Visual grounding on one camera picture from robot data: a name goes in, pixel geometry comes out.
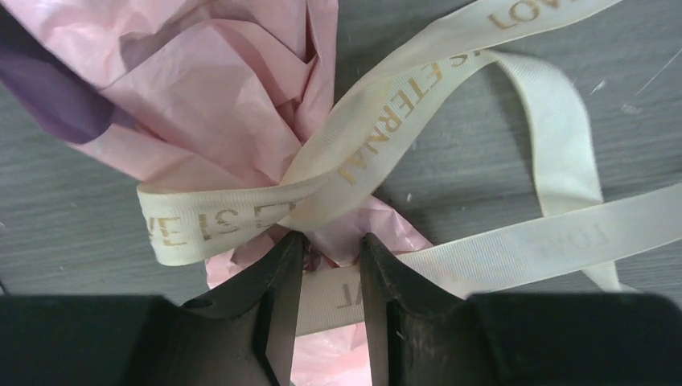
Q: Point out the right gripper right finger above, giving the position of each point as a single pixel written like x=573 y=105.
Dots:
x=419 y=334

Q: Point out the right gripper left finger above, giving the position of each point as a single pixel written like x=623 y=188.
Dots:
x=241 y=332

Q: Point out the cream printed ribbon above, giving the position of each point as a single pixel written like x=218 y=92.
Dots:
x=378 y=119

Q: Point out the pink flower bouquet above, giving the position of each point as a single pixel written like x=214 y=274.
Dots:
x=200 y=96

